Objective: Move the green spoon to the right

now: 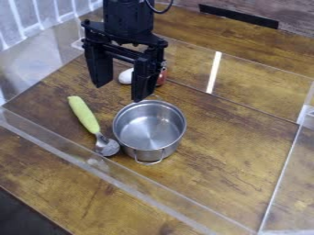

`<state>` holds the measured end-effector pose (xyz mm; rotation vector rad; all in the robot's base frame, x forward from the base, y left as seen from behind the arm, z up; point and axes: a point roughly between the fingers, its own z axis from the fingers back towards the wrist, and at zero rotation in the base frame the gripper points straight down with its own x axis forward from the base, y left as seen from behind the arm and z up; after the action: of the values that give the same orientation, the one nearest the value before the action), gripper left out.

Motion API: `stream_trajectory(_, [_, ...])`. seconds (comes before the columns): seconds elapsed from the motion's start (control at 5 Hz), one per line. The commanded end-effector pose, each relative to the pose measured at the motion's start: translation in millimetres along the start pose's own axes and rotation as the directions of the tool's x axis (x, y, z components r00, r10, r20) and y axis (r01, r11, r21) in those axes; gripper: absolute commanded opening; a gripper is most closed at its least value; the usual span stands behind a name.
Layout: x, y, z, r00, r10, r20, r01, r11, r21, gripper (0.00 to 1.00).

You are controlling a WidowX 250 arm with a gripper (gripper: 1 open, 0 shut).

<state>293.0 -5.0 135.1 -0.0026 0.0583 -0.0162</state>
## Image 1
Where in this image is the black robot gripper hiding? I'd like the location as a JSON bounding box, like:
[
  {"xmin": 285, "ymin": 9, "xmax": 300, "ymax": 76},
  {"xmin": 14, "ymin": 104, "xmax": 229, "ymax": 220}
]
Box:
[{"xmin": 82, "ymin": 0, "xmax": 169, "ymax": 102}]

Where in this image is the green handled metal spoon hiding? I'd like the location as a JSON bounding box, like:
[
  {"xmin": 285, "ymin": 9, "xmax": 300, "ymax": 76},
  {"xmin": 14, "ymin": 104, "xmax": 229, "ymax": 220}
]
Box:
[{"xmin": 67, "ymin": 95, "xmax": 121, "ymax": 157}]

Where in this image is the red white toy mushroom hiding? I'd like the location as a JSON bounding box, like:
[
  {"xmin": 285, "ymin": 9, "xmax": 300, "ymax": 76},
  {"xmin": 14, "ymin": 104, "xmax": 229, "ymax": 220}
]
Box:
[{"xmin": 118, "ymin": 67, "xmax": 168, "ymax": 86}]

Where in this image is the clear acrylic stand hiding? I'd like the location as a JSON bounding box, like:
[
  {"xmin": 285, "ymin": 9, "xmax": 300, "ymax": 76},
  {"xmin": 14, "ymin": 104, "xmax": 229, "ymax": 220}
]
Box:
[{"xmin": 71, "ymin": 38, "xmax": 83, "ymax": 50}]

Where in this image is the stainless steel pot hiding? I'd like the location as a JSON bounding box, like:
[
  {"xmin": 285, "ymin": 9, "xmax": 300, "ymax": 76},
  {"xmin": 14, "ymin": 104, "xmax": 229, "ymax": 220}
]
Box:
[{"xmin": 113, "ymin": 100, "xmax": 188, "ymax": 165}]

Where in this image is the black strip on table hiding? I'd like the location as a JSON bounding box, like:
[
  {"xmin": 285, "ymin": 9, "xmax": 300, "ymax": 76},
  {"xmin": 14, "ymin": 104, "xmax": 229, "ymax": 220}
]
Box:
[{"xmin": 200, "ymin": 4, "xmax": 280, "ymax": 29}]

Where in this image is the black cable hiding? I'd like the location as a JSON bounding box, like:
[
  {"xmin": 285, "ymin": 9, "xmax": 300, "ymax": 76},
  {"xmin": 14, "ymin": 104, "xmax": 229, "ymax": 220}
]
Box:
[{"xmin": 144, "ymin": 0, "xmax": 176, "ymax": 15}]

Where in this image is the clear acrylic enclosure panel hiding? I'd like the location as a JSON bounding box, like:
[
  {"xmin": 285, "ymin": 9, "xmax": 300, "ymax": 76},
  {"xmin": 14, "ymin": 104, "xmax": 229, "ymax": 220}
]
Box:
[{"xmin": 0, "ymin": 8, "xmax": 314, "ymax": 235}]

